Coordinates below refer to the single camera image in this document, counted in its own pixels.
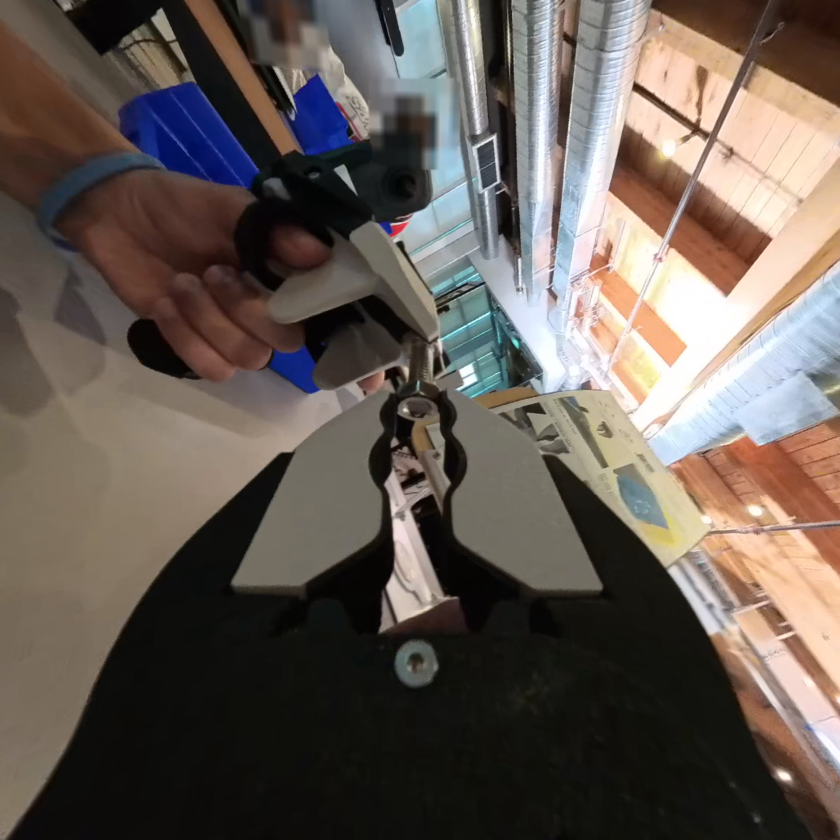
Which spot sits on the thin silver ceiling pipe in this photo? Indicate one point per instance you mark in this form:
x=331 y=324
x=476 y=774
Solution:
x=476 y=98

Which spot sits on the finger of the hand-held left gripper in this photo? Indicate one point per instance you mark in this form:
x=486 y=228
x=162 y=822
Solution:
x=387 y=275
x=354 y=358

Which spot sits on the steel hex bolt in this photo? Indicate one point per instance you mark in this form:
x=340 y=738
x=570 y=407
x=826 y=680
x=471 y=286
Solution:
x=422 y=361

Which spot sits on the person's left hand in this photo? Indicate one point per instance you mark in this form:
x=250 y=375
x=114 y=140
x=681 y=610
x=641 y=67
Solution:
x=164 y=249

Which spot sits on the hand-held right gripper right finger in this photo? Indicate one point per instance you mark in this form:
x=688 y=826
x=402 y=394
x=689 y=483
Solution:
x=525 y=518

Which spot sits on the blue wristband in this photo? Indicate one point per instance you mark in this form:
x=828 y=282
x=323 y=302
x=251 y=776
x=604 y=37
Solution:
x=72 y=187

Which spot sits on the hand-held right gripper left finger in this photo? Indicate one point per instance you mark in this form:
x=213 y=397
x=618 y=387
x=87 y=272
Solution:
x=308 y=518

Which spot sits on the black video bar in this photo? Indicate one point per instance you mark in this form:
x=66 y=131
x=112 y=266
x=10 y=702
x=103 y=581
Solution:
x=388 y=26

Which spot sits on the silver ventilation duct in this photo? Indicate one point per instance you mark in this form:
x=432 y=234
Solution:
x=597 y=131
x=535 y=131
x=754 y=380

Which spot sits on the blue plastic bin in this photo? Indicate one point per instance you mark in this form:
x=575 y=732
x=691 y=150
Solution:
x=177 y=131
x=318 y=118

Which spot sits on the steel hex nut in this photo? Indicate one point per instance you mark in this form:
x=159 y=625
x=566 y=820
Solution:
x=418 y=408

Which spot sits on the wooden document stand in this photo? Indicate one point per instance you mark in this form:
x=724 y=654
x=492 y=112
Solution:
x=508 y=395

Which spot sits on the ceiling light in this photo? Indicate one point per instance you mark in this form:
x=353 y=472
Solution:
x=667 y=148

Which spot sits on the wooden desk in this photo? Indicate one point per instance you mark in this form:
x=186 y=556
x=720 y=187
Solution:
x=226 y=49

